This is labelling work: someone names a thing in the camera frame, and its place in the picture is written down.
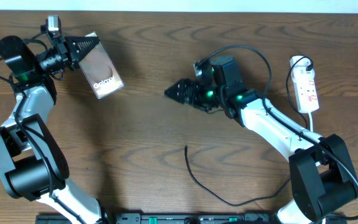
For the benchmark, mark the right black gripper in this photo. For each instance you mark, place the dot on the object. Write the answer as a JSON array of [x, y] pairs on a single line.
[[185, 84]]

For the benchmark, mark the white USB charger adapter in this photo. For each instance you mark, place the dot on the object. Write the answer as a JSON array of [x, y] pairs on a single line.
[[301, 61]]

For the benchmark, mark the white power strip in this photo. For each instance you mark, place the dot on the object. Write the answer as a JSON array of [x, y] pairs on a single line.
[[305, 90]]

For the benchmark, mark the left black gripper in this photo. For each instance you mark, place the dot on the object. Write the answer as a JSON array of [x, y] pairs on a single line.
[[69, 44]]

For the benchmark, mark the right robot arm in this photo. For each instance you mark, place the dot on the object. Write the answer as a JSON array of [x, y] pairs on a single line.
[[323, 178]]

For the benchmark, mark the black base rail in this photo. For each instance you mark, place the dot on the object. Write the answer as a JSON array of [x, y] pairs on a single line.
[[136, 218]]

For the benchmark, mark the Samsung Galaxy smartphone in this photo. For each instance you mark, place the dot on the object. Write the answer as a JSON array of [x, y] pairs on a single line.
[[100, 72]]

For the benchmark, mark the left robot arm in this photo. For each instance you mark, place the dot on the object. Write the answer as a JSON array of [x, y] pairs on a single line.
[[32, 166]]

